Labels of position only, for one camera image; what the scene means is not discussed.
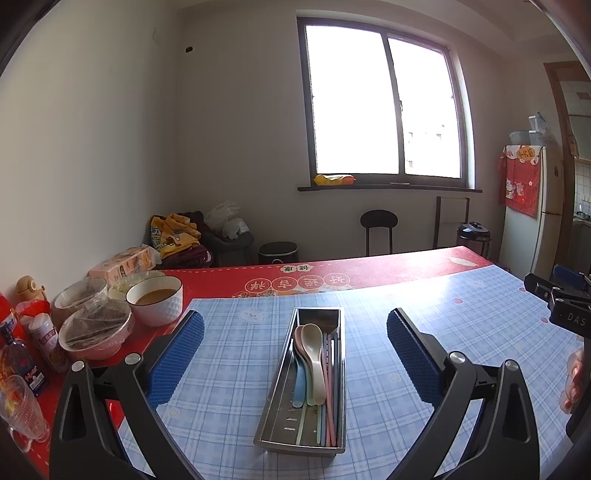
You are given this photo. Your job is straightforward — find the dark folding rack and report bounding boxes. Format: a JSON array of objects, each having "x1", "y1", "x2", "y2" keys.
[{"x1": 434, "y1": 196, "x2": 471, "y2": 250}]

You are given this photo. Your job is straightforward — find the yellow garment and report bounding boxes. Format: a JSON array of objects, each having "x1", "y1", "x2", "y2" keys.
[{"x1": 150, "y1": 213, "x2": 202, "y2": 259}]

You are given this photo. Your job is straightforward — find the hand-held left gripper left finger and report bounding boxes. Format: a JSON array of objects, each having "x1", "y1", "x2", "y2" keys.
[{"x1": 48, "y1": 310, "x2": 206, "y2": 480}]

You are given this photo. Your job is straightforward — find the red plastic bag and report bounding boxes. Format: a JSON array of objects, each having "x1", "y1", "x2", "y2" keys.
[{"x1": 17, "y1": 299, "x2": 51, "y2": 329}]

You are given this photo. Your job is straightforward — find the blue spoon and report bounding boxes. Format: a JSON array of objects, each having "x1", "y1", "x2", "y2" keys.
[{"x1": 292, "y1": 355, "x2": 308, "y2": 408}]

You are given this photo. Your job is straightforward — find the red printed tablecloth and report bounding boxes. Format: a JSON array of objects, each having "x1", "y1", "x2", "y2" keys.
[{"x1": 28, "y1": 246, "x2": 495, "y2": 476}]

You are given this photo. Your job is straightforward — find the dark glass bottle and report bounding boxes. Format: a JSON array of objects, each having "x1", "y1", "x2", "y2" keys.
[{"x1": 0, "y1": 323, "x2": 49, "y2": 398}]

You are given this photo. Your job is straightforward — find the clear glass mug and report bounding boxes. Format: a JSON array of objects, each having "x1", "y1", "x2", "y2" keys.
[{"x1": 0, "y1": 375, "x2": 51, "y2": 452}]

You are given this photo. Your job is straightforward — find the stainless steel utensil tray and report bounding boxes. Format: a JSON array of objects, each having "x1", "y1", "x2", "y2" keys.
[{"x1": 253, "y1": 307, "x2": 348, "y2": 457}]

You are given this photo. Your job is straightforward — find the pink spoon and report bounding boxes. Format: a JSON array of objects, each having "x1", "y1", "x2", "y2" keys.
[{"x1": 293, "y1": 325, "x2": 310, "y2": 363}]

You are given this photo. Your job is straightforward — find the white jar red label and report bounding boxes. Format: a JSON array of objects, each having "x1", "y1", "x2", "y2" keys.
[{"x1": 28, "y1": 313, "x2": 63, "y2": 374}]

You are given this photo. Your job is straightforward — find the wooden door frame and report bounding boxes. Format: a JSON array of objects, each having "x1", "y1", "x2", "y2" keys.
[{"x1": 544, "y1": 61, "x2": 591, "y2": 162}]

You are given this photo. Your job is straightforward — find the beige spoon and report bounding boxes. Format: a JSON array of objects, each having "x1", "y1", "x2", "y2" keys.
[{"x1": 301, "y1": 323, "x2": 327, "y2": 406}]

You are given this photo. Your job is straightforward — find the dark framed window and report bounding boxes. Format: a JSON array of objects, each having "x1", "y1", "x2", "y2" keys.
[{"x1": 297, "y1": 17, "x2": 476, "y2": 190}]

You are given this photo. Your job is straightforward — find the white refrigerator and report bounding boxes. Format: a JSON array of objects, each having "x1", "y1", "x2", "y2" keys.
[{"x1": 501, "y1": 144, "x2": 565, "y2": 280}]

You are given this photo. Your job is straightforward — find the green spoon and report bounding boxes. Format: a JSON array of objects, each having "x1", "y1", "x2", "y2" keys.
[{"x1": 305, "y1": 369, "x2": 327, "y2": 408}]

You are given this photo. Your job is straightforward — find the printed tissue box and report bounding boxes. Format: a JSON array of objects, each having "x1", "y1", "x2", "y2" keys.
[{"x1": 88, "y1": 246, "x2": 158, "y2": 287}]

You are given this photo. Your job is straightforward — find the beige water bottle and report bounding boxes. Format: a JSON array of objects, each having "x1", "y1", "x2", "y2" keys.
[{"x1": 15, "y1": 275, "x2": 48, "y2": 310}]

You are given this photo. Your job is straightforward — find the white dimpled bowl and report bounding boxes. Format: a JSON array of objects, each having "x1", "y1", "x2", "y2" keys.
[{"x1": 126, "y1": 276, "x2": 184, "y2": 328}]

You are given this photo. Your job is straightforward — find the clear plastic bag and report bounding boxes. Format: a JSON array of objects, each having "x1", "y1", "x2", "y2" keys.
[{"x1": 204, "y1": 200, "x2": 250, "y2": 240}]

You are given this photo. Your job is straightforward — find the dark clothes pile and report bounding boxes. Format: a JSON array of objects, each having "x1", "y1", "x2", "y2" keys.
[{"x1": 178, "y1": 211, "x2": 218, "y2": 245}]

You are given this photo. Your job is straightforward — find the plastic-wrapped pink bowl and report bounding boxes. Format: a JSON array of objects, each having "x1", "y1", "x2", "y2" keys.
[{"x1": 59, "y1": 299, "x2": 136, "y2": 361}]

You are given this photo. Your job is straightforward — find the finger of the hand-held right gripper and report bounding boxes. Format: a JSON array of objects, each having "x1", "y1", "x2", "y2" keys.
[
  {"x1": 524, "y1": 273, "x2": 591, "y2": 330},
  {"x1": 551, "y1": 264, "x2": 591, "y2": 292}
]

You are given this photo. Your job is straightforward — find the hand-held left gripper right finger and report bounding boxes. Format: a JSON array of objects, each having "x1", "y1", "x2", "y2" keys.
[{"x1": 385, "y1": 308, "x2": 541, "y2": 480}]

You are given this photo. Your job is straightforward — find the blue plaid tablecloth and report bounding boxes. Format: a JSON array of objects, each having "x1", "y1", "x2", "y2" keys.
[{"x1": 117, "y1": 265, "x2": 585, "y2": 480}]

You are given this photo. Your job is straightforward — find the black round stool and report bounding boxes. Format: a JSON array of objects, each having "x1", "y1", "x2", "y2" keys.
[{"x1": 360, "y1": 210, "x2": 399, "y2": 257}]

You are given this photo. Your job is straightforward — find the black round bin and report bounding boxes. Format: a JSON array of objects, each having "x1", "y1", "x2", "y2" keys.
[{"x1": 257, "y1": 241, "x2": 300, "y2": 266}]

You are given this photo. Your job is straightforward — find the pink chopstick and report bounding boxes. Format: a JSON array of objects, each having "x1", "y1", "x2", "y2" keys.
[
  {"x1": 327, "y1": 333, "x2": 337, "y2": 448},
  {"x1": 323, "y1": 333, "x2": 332, "y2": 448}
]

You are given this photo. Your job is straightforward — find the dark round chair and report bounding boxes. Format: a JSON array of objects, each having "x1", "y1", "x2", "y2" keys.
[{"x1": 203, "y1": 231, "x2": 254, "y2": 267}]

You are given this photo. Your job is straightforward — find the person's right hand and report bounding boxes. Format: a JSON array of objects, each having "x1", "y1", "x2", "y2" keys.
[{"x1": 560, "y1": 348, "x2": 587, "y2": 412}]

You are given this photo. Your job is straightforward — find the black pressure cooker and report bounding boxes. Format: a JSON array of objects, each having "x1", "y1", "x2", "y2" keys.
[{"x1": 456, "y1": 220, "x2": 492, "y2": 257}]

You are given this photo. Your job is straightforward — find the red bottle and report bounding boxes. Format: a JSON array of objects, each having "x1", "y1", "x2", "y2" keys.
[{"x1": 0, "y1": 292, "x2": 19, "y2": 342}]

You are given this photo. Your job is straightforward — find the red printed cloth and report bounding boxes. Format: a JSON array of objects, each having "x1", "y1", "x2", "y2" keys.
[{"x1": 498, "y1": 145, "x2": 541, "y2": 217}]

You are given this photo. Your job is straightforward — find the plastic-wrapped clear bowl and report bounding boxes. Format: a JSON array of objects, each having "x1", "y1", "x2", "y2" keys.
[{"x1": 53, "y1": 277, "x2": 109, "y2": 324}]

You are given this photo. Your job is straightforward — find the dark red garment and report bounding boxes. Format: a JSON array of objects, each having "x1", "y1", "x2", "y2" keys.
[{"x1": 159, "y1": 244, "x2": 213, "y2": 268}]

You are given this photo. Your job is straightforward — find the clear plastic containers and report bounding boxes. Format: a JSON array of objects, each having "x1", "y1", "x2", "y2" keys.
[{"x1": 509, "y1": 113, "x2": 549, "y2": 147}]

